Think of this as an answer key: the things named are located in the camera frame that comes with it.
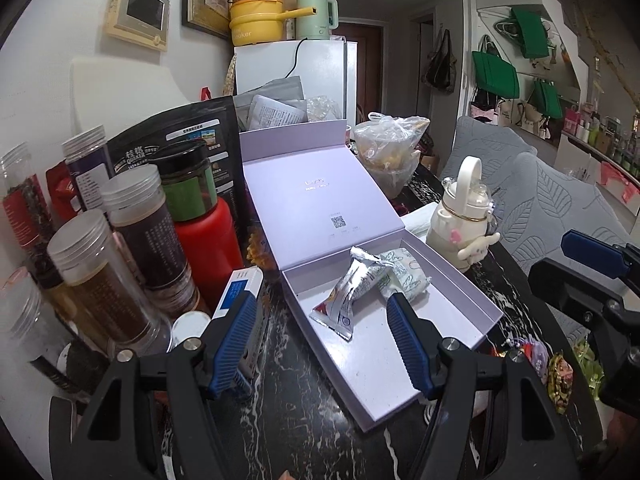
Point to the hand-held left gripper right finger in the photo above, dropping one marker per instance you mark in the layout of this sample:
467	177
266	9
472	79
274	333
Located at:
407	350

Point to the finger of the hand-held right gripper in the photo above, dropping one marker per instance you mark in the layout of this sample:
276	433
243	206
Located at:
590	252
560	285

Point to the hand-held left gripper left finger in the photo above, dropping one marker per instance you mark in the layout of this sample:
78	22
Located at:
232	345

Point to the white green-print packet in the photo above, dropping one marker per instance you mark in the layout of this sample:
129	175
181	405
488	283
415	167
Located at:
410	275

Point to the silver snack packet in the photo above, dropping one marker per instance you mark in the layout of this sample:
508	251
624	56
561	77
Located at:
345	295

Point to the lavender gift box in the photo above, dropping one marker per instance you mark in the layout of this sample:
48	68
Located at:
320	200

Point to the green wrapper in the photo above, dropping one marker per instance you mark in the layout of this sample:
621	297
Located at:
587	370

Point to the white round lid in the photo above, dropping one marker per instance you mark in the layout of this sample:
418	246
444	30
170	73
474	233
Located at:
190	327

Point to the blue and white small box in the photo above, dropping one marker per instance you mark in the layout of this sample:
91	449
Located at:
237	290

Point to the grey leaf-pattern chair cushion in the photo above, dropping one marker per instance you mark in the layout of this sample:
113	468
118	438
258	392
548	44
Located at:
485	145
545	210

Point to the brown gold candy wrapper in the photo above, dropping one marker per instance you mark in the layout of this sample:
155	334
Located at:
560	385

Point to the purple charm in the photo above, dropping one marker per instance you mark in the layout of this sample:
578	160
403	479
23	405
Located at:
532	350

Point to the red bottle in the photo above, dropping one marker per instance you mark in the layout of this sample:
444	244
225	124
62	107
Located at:
207	250

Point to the row of cosmetic bottles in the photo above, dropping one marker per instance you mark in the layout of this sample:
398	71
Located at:
600	135

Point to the cream cartoon water bottle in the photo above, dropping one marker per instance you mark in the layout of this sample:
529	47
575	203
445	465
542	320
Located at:
450	230

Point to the plastic jar with dark label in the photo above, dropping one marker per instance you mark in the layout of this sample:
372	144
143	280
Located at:
150	245

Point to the white tissue pack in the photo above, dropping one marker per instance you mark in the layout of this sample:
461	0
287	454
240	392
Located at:
417	217

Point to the plastic jar with brown contents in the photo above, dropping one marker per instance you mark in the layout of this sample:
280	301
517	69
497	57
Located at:
105	290

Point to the black round lid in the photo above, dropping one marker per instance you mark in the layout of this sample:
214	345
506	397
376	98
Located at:
82	367

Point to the green tote bag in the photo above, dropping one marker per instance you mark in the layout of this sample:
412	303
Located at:
495	77
547	100
531	32

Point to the dark jar with green label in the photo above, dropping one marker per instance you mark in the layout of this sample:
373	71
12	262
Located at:
187	185

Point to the clear plastic bag of snacks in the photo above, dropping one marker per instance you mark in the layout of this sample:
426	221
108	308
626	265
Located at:
390	160

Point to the clear plastic jar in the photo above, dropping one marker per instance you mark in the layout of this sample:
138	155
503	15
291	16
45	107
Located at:
22	315

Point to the plastic jar with purple label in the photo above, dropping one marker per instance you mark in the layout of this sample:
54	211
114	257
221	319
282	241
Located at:
87	170

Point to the black oat bag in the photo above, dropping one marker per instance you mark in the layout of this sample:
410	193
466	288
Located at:
200	120

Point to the red packet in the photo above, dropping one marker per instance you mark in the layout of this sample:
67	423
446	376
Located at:
62	190

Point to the printed paper leaflet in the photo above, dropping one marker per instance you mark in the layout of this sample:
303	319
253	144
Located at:
275	112

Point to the dark hanging bag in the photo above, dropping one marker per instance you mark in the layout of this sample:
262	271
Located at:
440	65

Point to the plastic jar with red contents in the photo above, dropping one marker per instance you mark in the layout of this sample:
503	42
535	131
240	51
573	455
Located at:
25	205

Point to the clear plastic wrap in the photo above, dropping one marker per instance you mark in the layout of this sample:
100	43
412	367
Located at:
325	109

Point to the grey mailing bag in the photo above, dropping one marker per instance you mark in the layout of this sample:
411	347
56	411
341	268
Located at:
280	87

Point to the woven straw fan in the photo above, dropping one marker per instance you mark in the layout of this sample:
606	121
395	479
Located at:
230	75

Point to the brown door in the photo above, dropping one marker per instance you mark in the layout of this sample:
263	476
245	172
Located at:
367	70

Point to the white fridge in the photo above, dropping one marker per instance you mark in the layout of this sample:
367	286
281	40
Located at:
325	70

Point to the yellow cooking pot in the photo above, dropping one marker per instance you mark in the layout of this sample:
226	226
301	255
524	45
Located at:
255	22

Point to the pale green kettle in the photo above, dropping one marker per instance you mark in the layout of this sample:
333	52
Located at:
312	17

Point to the framed picture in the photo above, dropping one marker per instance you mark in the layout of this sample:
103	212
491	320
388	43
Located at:
200	0

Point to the wall intercom panel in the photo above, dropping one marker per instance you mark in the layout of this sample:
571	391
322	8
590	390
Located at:
142	10

